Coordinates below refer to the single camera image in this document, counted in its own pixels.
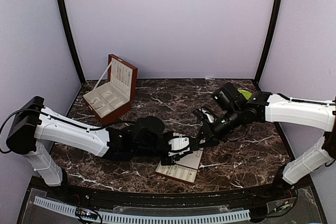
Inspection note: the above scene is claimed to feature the left black frame post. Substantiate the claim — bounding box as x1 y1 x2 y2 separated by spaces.
57 0 86 85

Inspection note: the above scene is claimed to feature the black frame post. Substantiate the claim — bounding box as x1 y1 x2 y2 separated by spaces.
253 0 281 87
57 0 86 85

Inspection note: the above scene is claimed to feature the red wooden jewelry box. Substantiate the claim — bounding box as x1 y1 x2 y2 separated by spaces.
83 54 138 125

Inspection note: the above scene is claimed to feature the black front table rail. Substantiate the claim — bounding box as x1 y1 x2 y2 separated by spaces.
29 176 297 208

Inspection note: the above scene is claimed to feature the white slotted cable duct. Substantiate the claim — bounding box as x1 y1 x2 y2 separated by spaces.
33 196 250 223

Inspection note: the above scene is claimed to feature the flat white jewelry tray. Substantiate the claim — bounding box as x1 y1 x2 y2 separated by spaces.
155 148 203 185

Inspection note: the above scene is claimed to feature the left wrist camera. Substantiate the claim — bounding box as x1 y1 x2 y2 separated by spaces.
168 133 190 156

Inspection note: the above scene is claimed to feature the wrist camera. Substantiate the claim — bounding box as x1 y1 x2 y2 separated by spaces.
168 133 190 156
193 106 217 124

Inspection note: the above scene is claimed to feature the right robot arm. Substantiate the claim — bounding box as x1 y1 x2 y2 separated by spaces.
197 82 335 200

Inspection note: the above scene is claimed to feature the green plate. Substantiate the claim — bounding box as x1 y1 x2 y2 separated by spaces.
238 89 252 100

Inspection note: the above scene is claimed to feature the right black frame post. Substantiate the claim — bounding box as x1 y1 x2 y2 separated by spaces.
253 0 281 87

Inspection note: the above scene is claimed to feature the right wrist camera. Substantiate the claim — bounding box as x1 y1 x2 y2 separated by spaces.
193 106 217 124

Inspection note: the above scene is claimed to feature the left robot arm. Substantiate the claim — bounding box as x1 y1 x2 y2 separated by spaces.
5 96 197 201

